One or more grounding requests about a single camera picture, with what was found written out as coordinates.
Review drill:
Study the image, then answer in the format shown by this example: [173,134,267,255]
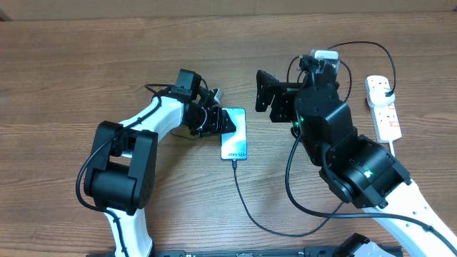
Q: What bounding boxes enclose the blue screen smartphone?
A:
[221,108,248,160]

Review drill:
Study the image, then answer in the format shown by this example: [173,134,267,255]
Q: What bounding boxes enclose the black charger cable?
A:
[231,41,398,238]

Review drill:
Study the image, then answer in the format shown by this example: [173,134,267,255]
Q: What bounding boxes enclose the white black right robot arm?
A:
[255,56,456,256]

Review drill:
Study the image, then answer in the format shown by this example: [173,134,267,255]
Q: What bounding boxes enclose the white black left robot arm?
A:
[75,69,236,256]

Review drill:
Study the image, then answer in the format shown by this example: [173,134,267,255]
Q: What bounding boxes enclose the white charger adapter plug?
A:
[366,88,396,108]

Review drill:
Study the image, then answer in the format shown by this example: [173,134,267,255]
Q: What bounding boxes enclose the white power strip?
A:
[365,75,402,143]

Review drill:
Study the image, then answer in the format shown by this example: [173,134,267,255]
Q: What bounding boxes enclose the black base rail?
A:
[85,245,404,257]

